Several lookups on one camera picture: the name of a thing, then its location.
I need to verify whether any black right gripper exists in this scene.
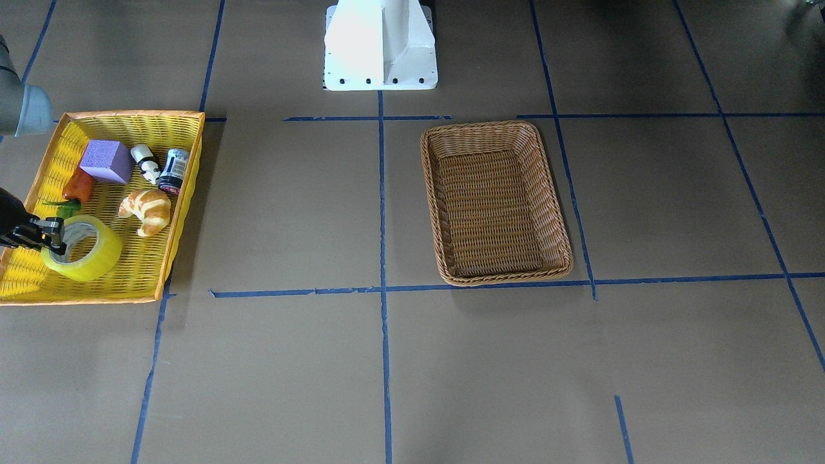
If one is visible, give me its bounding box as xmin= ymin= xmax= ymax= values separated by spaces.
xmin=1 ymin=188 xmax=67 ymax=255

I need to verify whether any yellow tape roll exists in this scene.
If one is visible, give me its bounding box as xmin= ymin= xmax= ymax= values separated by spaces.
xmin=39 ymin=215 xmax=123 ymax=282

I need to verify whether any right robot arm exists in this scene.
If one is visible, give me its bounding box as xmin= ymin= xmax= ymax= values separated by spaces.
xmin=1 ymin=37 xmax=67 ymax=255

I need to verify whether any yellow plastic basket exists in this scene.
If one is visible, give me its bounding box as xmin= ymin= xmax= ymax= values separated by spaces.
xmin=1 ymin=110 xmax=206 ymax=305

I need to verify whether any brown wicker basket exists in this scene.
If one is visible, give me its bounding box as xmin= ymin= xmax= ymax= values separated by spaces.
xmin=420 ymin=121 xmax=574 ymax=287

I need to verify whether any toy carrot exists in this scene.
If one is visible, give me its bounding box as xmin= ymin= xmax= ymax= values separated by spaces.
xmin=42 ymin=166 xmax=94 ymax=219

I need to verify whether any purple foam block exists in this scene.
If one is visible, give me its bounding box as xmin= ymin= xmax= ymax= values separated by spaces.
xmin=79 ymin=140 xmax=135 ymax=184

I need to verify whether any toy croissant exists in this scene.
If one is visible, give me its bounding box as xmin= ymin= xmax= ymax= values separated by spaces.
xmin=116 ymin=189 xmax=171 ymax=238

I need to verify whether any panda figurine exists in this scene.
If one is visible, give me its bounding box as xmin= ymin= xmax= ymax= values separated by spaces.
xmin=130 ymin=144 xmax=162 ymax=186

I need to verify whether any small dark can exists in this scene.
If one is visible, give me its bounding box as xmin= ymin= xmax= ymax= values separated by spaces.
xmin=157 ymin=148 xmax=191 ymax=195

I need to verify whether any white pillar with base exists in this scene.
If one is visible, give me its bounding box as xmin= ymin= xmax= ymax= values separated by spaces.
xmin=322 ymin=1 xmax=439 ymax=92

